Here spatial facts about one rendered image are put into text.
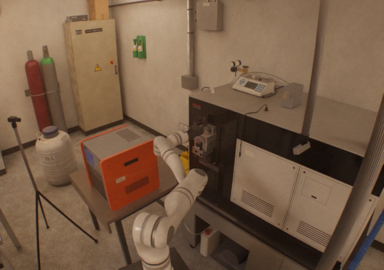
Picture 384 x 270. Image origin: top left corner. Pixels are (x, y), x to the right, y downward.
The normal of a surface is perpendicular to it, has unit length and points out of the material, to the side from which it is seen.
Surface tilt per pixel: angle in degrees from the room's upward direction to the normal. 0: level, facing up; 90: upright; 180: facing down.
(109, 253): 0
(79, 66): 90
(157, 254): 21
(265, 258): 90
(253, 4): 90
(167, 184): 0
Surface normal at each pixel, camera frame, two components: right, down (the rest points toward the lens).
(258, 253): -0.71, 0.29
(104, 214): 0.00, -0.91
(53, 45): 0.70, 0.30
